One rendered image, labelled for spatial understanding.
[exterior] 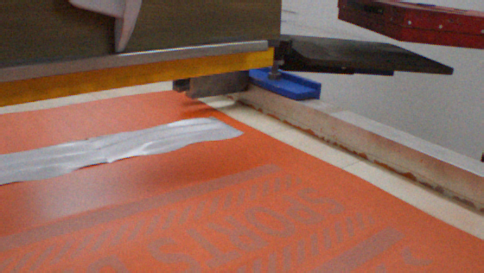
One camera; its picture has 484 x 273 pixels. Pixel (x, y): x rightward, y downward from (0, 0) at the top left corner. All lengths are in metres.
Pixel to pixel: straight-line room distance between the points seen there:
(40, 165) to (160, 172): 0.12
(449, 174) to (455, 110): 1.91
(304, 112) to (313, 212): 0.21
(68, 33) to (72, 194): 0.14
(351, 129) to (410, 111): 1.98
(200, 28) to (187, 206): 0.16
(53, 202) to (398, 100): 2.28
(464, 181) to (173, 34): 0.31
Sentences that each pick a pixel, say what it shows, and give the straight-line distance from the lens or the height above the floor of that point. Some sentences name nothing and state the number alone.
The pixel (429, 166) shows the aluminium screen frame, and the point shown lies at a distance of 0.48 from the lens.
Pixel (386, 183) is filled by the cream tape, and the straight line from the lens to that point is 0.47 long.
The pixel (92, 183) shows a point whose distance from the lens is 0.42.
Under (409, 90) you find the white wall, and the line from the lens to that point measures 2.49.
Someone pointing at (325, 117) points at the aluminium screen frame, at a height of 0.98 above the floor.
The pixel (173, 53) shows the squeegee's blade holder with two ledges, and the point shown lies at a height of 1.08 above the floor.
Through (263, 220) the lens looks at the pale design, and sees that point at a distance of 0.37.
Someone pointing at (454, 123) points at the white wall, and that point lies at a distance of 2.39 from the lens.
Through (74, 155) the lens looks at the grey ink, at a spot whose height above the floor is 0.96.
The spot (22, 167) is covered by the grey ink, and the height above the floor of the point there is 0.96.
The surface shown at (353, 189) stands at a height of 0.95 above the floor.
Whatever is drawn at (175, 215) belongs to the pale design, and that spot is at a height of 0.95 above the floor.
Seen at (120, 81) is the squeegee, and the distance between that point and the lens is 0.39.
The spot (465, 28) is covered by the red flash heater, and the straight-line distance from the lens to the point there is 1.28.
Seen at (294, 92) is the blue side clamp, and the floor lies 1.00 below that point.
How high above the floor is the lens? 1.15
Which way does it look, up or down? 21 degrees down
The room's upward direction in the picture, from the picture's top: 5 degrees clockwise
